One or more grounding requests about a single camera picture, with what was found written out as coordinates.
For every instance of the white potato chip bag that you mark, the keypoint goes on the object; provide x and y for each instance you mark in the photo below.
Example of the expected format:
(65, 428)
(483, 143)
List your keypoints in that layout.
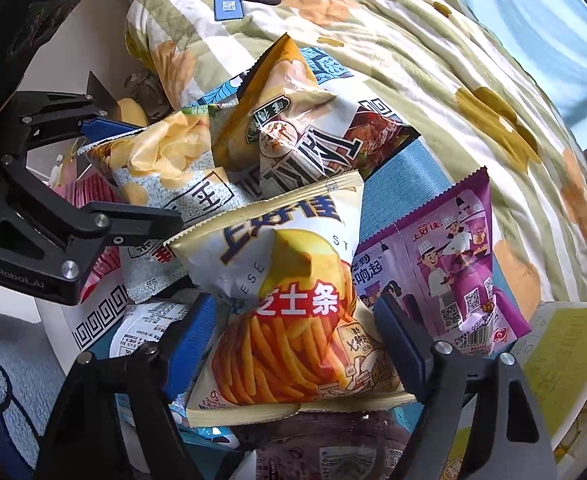
(163, 160)

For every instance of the glass jar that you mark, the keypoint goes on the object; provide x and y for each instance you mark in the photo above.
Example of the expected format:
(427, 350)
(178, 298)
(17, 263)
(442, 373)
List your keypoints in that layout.
(146, 90)

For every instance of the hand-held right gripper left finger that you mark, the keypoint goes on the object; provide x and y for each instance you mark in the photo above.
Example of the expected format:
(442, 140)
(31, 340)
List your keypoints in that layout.
(193, 340)

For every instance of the light blue cloth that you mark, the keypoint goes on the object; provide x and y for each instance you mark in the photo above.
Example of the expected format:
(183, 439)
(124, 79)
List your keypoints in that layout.
(548, 35)

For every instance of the yellow brown chip bag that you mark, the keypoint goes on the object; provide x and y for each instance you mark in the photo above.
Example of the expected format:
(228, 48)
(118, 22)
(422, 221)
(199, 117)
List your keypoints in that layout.
(283, 110)

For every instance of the white blue label packet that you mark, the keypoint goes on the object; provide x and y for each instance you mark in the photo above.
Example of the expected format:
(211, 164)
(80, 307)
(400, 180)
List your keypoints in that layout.
(143, 325)

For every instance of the grey printed rug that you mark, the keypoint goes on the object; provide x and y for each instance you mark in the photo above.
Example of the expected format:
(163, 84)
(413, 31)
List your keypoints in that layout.
(3, 360)

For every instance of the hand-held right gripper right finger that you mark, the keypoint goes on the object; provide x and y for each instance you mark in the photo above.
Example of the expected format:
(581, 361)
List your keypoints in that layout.
(401, 345)

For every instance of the floral quilt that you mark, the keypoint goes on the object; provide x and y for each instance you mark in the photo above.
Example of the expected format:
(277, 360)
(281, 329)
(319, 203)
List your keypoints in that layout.
(423, 60)

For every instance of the dark glossy snack packet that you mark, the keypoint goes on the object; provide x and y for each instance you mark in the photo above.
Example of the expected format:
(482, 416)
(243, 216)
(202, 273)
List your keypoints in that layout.
(313, 440)

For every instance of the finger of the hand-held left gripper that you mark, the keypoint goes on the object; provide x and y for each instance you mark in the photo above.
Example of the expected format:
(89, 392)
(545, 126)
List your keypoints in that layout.
(138, 222)
(106, 129)

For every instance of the yellow cheese stick snack bag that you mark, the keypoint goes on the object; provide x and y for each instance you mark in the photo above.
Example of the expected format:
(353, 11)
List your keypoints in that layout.
(283, 260)

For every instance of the pink striped snack packet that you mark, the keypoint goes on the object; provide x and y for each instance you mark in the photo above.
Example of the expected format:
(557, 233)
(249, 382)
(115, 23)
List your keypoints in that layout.
(98, 190)

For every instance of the purple snack bag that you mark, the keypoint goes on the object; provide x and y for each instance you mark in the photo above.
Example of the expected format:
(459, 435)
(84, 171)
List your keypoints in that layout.
(448, 260)

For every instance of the blue patterned tablecloth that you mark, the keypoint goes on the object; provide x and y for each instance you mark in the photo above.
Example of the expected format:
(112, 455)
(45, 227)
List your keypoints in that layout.
(413, 180)

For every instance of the blue tag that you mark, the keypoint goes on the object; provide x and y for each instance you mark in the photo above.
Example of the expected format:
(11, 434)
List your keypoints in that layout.
(226, 6)

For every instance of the yellow round object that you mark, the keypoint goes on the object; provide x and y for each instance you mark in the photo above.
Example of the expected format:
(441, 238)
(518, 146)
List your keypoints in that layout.
(128, 109)

